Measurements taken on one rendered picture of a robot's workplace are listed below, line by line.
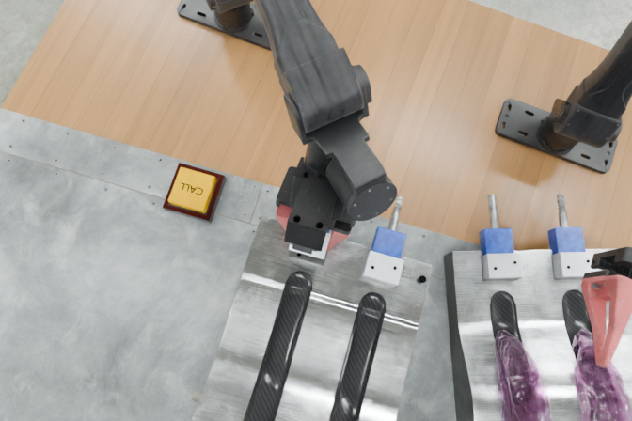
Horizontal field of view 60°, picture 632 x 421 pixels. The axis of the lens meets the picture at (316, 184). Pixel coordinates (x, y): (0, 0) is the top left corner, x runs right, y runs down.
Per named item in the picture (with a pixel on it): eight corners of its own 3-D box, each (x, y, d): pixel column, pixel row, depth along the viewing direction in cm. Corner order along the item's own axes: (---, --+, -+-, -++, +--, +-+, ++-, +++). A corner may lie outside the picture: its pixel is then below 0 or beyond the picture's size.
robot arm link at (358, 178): (413, 199, 60) (410, 124, 51) (342, 232, 59) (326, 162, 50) (365, 132, 67) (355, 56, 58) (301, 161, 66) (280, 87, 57)
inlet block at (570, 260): (536, 197, 89) (551, 190, 84) (567, 197, 89) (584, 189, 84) (546, 280, 85) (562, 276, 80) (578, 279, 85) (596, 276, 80)
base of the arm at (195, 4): (276, 30, 90) (292, -5, 92) (165, -11, 92) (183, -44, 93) (278, 54, 98) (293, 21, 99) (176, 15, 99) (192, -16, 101)
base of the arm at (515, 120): (633, 162, 85) (642, 122, 87) (510, 116, 87) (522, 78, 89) (606, 176, 93) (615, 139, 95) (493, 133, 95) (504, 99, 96)
